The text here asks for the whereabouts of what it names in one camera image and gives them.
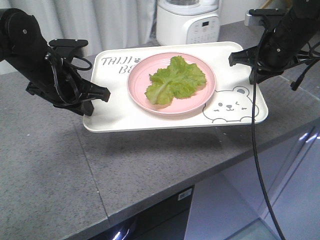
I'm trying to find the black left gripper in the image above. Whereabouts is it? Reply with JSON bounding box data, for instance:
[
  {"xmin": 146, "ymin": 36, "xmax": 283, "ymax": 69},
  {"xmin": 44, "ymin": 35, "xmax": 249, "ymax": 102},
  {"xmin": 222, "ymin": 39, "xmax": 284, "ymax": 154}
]
[{"xmin": 25, "ymin": 53, "xmax": 111, "ymax": 116}]

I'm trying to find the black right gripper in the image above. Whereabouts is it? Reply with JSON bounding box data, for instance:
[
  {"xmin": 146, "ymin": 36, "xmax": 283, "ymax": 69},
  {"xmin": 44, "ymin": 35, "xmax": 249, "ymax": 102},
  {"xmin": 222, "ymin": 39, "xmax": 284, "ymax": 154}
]
[{"xmin": 228, "ymin": 23, "xmax": 313, "ymax": 85}]

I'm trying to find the pink round plate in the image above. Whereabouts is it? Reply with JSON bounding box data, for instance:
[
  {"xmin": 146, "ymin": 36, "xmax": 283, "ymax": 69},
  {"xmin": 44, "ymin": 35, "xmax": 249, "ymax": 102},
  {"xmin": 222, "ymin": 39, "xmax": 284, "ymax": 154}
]
[{"xmin": 127, "ymin": 52, "xmax": 217, "ymax": 116}]

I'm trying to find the cream bear print tray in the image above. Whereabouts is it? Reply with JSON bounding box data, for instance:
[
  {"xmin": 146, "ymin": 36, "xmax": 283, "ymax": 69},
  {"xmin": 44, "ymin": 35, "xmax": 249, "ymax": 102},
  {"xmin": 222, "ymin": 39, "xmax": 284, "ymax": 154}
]
[{"xmin": 83, "ymin": 41, "xmax": 268, "ymax": 133}]

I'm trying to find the green lettuce leaf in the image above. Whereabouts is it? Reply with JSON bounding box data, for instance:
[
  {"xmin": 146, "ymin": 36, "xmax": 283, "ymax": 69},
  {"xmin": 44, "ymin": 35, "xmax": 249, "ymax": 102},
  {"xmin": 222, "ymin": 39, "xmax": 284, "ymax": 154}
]
[{"xmin": 144, "ymin": 55, "xmax": 207, "ymax": 105}]

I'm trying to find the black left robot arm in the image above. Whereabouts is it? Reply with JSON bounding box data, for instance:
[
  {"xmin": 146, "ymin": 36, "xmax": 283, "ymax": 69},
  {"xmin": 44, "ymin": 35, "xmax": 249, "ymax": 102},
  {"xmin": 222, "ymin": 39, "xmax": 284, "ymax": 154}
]
[{"xmin": 0, "ymin": 8, "xmax": 111, "ymax": 116}]

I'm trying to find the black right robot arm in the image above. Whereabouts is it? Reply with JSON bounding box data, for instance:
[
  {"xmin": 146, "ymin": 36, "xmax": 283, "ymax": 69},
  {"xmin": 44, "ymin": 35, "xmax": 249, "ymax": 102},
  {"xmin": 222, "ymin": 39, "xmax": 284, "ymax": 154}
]
[{"xmin": 228, "ymin": 0, "xmax": 320, "ymax": 85}]

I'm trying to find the grey pleated curtain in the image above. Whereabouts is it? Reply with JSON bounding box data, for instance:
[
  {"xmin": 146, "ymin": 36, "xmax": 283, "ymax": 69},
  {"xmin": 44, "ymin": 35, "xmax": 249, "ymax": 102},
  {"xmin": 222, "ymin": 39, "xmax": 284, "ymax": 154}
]
[{"xmin": 0, "ymin": 0, "xmax": 156, "ymax": 56}]

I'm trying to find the grey stone countertop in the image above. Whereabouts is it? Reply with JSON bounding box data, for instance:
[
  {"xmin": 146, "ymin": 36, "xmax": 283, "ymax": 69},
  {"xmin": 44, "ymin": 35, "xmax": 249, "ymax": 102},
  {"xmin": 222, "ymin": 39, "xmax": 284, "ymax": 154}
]
[{"xmin": 0, "ymin": 19, "xmax": 320, "ymax": 240}]

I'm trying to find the white blender appliance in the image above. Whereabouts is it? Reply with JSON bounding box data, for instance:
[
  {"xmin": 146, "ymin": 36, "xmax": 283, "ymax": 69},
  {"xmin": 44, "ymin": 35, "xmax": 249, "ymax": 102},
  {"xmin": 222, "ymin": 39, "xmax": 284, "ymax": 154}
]
[{"xmin": 155, "ymin": 0, "xmax": 222, "ymax": 46}]

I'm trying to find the grey cabinet door panel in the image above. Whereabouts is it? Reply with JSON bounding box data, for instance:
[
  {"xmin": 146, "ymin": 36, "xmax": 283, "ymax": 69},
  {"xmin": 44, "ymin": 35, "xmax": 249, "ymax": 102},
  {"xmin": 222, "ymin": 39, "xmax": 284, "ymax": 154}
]
[{"xmin": 184, "ymin": 121, "xmax": 320, "ymax": 240}]

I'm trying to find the black drawer disinfection cabinet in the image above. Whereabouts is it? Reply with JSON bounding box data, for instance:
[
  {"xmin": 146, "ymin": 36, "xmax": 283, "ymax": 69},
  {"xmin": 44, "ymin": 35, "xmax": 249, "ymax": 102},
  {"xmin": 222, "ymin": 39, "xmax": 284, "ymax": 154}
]
[{"xmin": 91, "ymin": 186, "xmax": 194, "ymax": 240}]

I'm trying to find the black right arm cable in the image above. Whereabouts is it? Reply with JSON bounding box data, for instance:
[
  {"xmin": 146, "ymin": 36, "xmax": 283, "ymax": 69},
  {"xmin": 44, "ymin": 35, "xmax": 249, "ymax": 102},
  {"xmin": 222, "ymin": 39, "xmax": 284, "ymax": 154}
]
[{"xmin": 251, "ymin": 27, "xmax": 320, "ymax": 240}]

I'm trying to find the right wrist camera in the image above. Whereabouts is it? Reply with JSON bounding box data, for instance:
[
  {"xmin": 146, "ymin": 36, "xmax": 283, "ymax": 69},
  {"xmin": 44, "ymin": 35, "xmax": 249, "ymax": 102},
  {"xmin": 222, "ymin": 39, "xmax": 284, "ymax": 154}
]
[{"xmin": 244, "ymin": 8, "xmax": 288, "ymax": 28}]

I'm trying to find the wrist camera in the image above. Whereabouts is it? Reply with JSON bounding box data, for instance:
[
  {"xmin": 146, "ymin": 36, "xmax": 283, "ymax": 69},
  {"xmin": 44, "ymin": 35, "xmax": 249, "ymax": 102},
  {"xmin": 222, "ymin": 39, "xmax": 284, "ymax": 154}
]
[
  {"xmin": 244, "ymin": 8, "xmax": 288, "ymax": 28},
  {"xmin": 48, "ymin": 39, "xmax": 89, "ymax": 61}
]

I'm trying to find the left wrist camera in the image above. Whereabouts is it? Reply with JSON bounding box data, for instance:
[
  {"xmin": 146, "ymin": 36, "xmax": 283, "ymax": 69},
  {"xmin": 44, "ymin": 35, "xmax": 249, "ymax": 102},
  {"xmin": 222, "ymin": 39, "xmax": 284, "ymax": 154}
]
[{"xmin": 48, "ymin": 39, "xmax": 89, "ymax": 61}]

